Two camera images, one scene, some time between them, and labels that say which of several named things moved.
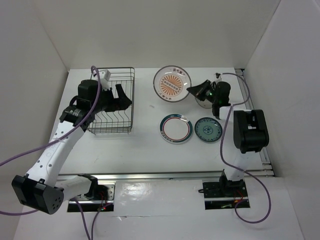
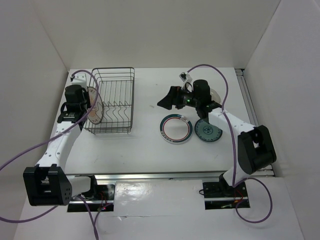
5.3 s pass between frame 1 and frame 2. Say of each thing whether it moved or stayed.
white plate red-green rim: stayed
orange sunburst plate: moved
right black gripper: moved
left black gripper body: moved
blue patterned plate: stayed
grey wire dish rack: stayed
